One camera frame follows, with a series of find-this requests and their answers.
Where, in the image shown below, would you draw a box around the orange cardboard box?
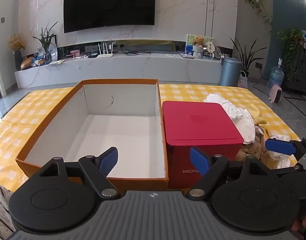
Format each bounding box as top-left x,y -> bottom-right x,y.
15,79 -> 170,190

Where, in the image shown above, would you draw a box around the white ruffled cloth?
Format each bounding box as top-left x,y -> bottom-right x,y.
203,93 -> 256,145

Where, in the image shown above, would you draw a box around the grey trash can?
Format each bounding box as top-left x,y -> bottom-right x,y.
219,57 -> 243,87

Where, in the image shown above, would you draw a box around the person's left forearm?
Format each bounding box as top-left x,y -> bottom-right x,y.
0,184 -> 17,240

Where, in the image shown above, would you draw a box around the yellow dried flowers dark vase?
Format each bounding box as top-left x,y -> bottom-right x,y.
8,34 -> 26,70

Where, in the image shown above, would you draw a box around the white router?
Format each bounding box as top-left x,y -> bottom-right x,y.
97,42 -> 114,58

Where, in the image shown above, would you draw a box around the white printed bag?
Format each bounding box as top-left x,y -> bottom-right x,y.
38,44 -> 58,62

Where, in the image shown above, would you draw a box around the hanging vine plant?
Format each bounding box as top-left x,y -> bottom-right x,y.
243,0 -> 273,34

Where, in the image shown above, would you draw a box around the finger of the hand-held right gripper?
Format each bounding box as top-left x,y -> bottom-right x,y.
265,137 -> 306,159

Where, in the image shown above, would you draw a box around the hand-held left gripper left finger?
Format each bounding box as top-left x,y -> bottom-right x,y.
40,147 -> 120,198

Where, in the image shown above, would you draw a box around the yellow checked cloth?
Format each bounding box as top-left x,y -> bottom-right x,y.
0,82 -> 302,193

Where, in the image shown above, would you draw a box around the large water bottle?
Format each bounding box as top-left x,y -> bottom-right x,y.
267,66 -> 285,88

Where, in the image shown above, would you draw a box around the pink woven bag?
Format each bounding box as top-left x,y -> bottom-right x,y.
237,70 -> 249,88

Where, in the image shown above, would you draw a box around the green drawing board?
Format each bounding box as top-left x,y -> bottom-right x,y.
185,34 -> 215,55

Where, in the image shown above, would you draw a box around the white marble television cabinet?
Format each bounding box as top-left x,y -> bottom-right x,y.
14,54 -> 223,89

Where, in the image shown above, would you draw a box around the white hand fan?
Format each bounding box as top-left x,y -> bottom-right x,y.
205,42 -> 216,56

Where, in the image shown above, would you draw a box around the dark cabinet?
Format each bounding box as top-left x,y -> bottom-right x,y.
284,37 -> 306,98

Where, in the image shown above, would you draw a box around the blue snack bag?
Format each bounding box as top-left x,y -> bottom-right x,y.
31,55 -> 46,67

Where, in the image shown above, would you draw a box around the brown oval ornament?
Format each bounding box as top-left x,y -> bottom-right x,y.
20,56 -> 36,70

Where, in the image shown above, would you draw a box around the green plant in glass vase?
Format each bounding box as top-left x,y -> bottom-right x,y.
32,21 -> 59,64

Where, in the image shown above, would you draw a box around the small yellow cloth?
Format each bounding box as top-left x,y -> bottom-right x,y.
248,102 -> 267,125

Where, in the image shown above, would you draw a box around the pink heater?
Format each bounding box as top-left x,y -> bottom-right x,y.
268,84 -> 283,104

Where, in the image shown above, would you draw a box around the brown teddy bear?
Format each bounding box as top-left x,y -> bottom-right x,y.
193,35 -> 205,59

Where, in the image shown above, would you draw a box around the red box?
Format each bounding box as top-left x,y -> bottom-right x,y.
162,101 -> 244,190

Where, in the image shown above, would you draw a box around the long-leaf potted plant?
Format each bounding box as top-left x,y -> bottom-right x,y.
230,38 -> 267,80

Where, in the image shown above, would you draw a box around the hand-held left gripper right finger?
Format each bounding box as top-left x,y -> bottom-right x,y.
187,147 -> 263,197

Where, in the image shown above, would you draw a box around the clear plastic bag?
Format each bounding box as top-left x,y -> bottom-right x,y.
266,135 -> 299,169

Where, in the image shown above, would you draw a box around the brown loofah sponge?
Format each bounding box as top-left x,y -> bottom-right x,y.
236,130 -> 264,162

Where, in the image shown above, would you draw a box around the black cables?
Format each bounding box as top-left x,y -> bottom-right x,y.
122,47 -> 152,55

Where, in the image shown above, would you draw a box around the wall-mounted television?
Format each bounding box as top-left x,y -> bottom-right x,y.
63,0 -> 157,34

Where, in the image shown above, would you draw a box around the leafy shelf plant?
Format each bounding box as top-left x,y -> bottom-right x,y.
276,27 -> 303,80

